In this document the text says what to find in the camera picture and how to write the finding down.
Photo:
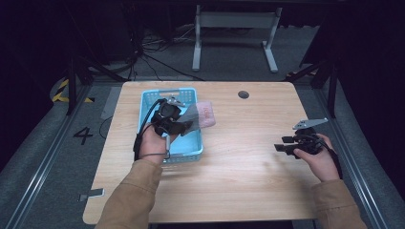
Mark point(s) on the person's left hand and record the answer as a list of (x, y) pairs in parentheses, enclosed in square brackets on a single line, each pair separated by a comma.
[(153, 144)]

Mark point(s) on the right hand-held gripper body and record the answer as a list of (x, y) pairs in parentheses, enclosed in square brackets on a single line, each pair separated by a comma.
[(310, 136)]

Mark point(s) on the light blue plastic basket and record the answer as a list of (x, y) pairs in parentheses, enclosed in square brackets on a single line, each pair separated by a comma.
[(187, 144)]

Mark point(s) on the grey tape piece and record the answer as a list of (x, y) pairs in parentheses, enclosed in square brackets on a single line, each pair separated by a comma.
[(95, 193)]

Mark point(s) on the person's right hand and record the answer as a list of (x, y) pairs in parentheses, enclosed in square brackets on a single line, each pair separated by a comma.
[(321, 162)]

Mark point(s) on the aluminium floor rail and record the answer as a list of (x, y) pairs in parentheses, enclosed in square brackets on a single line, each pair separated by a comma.
[(356, 165), (41, 165)]

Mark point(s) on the grey metal stand frame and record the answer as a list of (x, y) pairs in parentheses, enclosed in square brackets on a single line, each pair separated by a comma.
[(235, 19)]

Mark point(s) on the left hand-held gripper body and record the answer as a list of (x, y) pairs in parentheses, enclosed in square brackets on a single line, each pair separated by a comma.
[(167, 116)]

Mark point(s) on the yellow and black floor tape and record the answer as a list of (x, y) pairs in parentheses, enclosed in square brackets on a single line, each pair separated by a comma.
[(62, 92)]

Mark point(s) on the black tripod stand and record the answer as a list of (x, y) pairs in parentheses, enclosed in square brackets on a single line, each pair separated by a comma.
[(72, 82), (331, 89)]

